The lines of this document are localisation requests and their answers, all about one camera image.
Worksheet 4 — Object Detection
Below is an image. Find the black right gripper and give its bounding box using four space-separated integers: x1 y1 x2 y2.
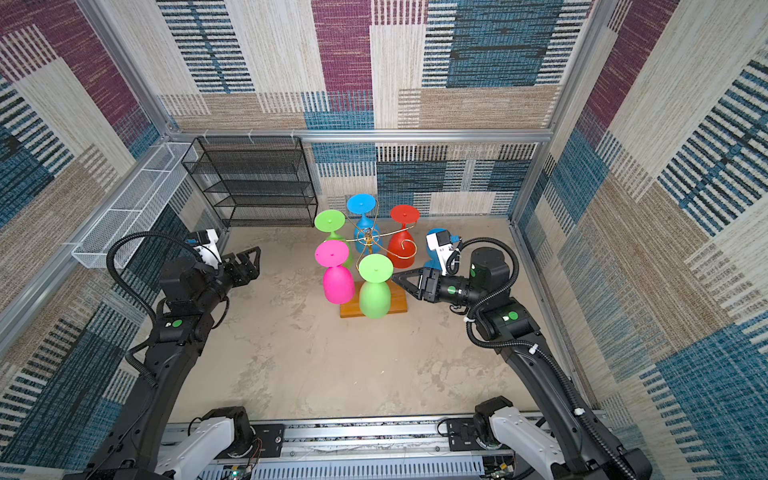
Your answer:
392 267 485 309

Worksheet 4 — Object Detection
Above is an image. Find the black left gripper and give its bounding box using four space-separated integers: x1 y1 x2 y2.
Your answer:
196 246 258 316

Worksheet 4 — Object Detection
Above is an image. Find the green wine glass front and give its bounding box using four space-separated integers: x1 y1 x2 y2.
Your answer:
358 254 394 319

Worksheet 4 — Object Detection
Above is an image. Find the green wine glass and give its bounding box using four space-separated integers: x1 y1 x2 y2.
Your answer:
358 254 394 319
314 209 354 270

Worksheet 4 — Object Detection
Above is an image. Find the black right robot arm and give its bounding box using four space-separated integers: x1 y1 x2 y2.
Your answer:
391 231 652 479

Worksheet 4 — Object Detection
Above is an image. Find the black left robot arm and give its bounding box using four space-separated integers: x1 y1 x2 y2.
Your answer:
76 240 261 479

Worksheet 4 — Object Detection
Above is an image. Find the red wine glass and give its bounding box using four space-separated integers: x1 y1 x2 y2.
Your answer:
387 205 421 269

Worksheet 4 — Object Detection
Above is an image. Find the blue wine glass back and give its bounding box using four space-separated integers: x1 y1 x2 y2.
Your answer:
347 193 381 254

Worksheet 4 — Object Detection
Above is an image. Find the pink wine glass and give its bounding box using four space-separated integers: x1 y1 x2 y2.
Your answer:
315 240 355 305

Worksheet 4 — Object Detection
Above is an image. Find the green wine glass back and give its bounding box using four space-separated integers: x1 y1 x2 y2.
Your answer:
314 209 354 270

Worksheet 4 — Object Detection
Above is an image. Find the wooden rack base with gold wire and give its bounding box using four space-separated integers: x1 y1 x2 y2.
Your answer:
347 194 420 319

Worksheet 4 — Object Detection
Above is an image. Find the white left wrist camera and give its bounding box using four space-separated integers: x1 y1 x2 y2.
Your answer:
185 229 221 269

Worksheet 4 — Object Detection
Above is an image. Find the black wire shelf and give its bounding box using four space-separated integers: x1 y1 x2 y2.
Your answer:
182 136 318 228

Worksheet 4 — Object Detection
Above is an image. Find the white wire basket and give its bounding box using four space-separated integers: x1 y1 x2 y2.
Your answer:
71 142 192 269

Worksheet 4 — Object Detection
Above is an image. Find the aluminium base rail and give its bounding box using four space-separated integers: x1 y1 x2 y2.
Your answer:
158 410 607 480

